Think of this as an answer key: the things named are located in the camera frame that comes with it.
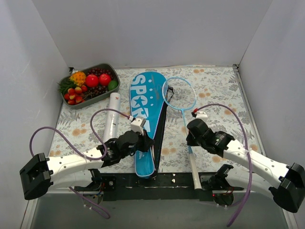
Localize orange flower fruit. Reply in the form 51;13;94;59
70;71;86;86

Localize red apple left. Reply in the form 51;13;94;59
85;74;99;88

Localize blue racket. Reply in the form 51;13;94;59
162;77;202;190

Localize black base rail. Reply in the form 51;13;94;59
75;171;242;201

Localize dark grape bunch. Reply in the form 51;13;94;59
87;68;112;77

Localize small red yellow fruits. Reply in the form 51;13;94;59
63;85;88;105

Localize floral tablecloth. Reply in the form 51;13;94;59
50;67;262;173

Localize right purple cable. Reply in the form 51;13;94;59
196;103;253;227

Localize red apple right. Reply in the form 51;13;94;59
99;73;112;86

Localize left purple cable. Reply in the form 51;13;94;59
29;108;134;219

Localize purple cable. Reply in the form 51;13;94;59
196;103;253;227
29;108;134;219

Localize blue racket bag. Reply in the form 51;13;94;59
130;72;167;179

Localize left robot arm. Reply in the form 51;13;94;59
20;131;154;200

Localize red apple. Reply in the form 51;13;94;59
85;74;99;88
99;73;112;86

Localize white shuttlecock tube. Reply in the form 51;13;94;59
103;93;121;142

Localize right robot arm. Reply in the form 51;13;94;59
186;119;305;213

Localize green lime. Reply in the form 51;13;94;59
107;80;118;91

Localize grey fruit tray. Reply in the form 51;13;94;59
58;63;120;110

